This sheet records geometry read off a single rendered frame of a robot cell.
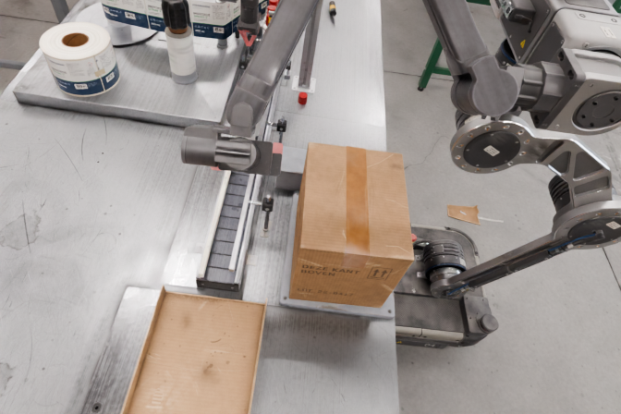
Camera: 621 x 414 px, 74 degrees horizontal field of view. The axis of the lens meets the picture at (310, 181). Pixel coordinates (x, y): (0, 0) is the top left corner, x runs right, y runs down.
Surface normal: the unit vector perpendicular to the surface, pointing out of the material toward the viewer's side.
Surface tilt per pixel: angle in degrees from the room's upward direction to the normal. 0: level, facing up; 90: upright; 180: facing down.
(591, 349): 0
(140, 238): 0
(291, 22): 52
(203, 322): 0
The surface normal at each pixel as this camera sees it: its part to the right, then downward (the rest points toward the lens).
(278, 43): 0.08, 0.24
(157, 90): 0.13, -0.61
